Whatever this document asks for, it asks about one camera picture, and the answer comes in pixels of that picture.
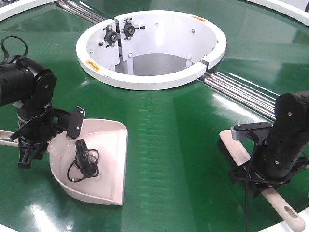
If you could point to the yellow arrow warning sticker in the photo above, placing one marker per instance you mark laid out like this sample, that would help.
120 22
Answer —
93 65
199 18

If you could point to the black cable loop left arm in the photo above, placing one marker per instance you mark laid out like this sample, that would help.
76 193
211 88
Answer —
13 47

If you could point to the steel rollers gap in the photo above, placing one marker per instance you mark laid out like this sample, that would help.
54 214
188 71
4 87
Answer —
253 96
80 10

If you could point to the black bearing mount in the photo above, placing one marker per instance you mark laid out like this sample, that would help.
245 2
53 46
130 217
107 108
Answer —
129 29
111 36

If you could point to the white outer rim right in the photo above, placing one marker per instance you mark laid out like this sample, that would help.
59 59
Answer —
295 9

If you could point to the yellow arrow warning sticker back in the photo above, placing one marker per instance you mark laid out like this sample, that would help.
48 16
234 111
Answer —
199 18

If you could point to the pink plastic dustpan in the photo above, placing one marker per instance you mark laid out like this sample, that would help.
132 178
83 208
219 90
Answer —
109 138

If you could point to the white outer rim left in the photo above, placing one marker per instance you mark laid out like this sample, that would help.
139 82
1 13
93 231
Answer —
20 6

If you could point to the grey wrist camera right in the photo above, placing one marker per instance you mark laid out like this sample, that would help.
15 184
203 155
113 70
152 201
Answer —
254 131

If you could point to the right black bearing mount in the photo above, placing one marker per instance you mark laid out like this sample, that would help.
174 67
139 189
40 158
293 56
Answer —
129 29

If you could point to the yellow arrow warning sticker front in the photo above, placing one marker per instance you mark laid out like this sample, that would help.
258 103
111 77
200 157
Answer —
93 65

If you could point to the steel rollers right gap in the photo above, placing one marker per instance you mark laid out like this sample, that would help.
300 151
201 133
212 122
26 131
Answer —
253 96

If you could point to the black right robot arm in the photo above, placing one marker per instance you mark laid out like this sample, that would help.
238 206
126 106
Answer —
276 155

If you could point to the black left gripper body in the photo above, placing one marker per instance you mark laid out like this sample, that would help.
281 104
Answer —
40 124

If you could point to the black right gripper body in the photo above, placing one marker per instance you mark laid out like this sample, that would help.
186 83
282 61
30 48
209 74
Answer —
255 184

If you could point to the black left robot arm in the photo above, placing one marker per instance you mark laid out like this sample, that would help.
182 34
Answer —
30 86

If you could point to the left black bearing mount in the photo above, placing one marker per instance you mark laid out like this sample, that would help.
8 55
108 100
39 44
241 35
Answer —
111 36

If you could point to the white central ring housing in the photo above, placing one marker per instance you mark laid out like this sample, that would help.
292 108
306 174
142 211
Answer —
173 50

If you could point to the steel rollers upper left gap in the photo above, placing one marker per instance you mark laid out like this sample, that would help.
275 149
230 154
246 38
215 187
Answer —
80 10

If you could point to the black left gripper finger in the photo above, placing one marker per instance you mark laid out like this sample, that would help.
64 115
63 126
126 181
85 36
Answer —
75 122
28 150

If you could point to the white rim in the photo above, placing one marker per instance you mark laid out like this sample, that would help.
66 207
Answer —
295 9
20 6

